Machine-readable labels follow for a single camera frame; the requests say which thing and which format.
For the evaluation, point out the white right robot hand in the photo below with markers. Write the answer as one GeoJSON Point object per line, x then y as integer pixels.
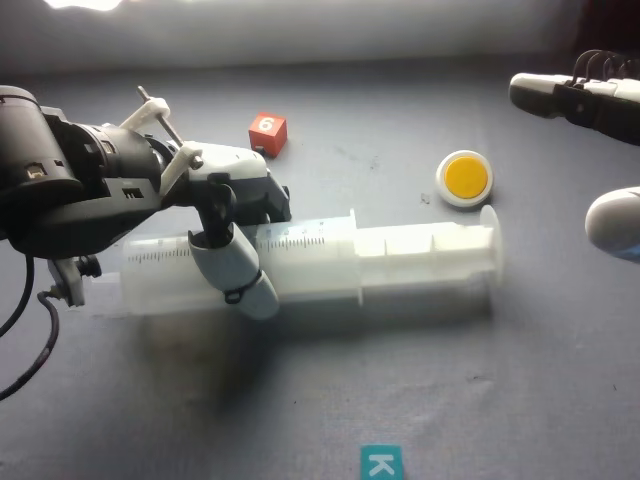
{"type": "Point", "coordinates": [580, 105]}

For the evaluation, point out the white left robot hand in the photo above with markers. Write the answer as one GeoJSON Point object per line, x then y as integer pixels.
{"type": "Point", "coordinates": [235, 161]}

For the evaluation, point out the large clear plastic syringe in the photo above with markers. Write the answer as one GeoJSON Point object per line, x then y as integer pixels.
{"type": "Point", "coordinates": [310, 265]}

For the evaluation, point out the orange number cube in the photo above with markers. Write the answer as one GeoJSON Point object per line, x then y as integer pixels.
{"type": "Point", "coordinates": [267, 137]}

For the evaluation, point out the yellow button with white rim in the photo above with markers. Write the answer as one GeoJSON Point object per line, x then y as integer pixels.
{"type": "Point", "coordinates": [465, 177]}

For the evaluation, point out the white backdrop sheet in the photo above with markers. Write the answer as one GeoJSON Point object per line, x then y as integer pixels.
{"type": "Point", "coordinates": [320, 30]}

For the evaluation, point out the small clear plastic scrap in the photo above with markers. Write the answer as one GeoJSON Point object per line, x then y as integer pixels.
{"type": "Point", "coordinates": [425, 198]}

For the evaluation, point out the grey table cloth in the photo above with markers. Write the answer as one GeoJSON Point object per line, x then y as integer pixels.
{"type": "Point", "coordinates": [450, 375]}

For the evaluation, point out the teal letter K block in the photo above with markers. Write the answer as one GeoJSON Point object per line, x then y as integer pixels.
{"type": "Point", "coordinates": [380, 462]}

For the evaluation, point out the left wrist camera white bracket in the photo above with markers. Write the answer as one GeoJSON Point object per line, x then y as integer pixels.
{"type": "Point", "coordinates": [70, 280]}

